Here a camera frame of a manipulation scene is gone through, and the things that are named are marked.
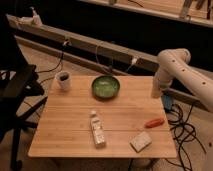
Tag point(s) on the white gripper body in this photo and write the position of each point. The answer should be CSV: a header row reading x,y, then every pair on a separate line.
x,y
158,87

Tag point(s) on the green bowl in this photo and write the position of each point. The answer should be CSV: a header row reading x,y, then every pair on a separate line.
x,y
105,87

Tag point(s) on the black office chair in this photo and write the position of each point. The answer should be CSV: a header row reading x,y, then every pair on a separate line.
x,y
18,80

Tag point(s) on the wooden table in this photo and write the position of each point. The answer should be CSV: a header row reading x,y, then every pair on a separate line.
x,y
74,124

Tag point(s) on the white spray bottle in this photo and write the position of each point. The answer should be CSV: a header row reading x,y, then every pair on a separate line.
x,y
36,17

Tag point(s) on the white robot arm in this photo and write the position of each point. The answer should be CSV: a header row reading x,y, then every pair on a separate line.
x,y
173,63

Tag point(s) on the clear plastic bottle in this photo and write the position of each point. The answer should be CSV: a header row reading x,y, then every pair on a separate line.
x,y
97,130

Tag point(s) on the white mug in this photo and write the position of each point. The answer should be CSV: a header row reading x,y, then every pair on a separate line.
x,y
63,79

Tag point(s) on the blue box on floor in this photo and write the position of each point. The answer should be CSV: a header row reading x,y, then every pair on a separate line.
x,y
167,102

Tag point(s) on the orange carrot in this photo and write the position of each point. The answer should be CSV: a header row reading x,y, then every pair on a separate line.
x,y
154,123

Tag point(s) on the white sponge block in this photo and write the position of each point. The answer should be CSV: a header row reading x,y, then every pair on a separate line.
x,y
140,141

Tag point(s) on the white wall plug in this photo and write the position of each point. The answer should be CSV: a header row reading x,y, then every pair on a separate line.
x,y
134,61

